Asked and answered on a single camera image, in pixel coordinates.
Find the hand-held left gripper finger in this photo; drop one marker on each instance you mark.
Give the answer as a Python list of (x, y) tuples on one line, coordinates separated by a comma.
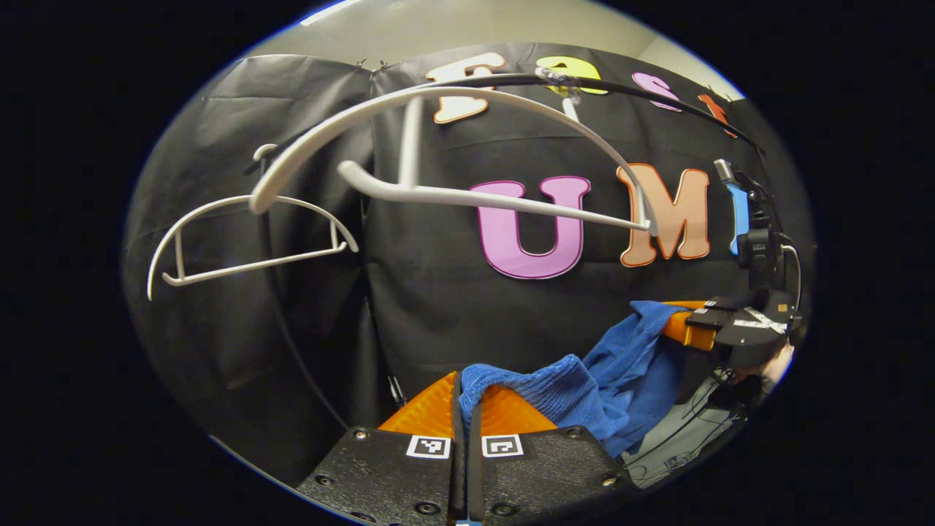
[(458, 475), (475, 482)]

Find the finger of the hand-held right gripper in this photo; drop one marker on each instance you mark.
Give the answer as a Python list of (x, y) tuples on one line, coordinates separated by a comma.
[(723, 303), (694, 332)]

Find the plain white hanger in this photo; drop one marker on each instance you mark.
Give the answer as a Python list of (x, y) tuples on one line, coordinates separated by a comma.
[(248, 266)]

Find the black clothes rail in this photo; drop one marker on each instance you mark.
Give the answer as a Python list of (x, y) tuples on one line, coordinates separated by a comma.
[(628, 87)]

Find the white hanger with taped hook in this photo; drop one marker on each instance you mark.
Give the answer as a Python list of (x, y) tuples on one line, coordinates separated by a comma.
[(438, 196)]

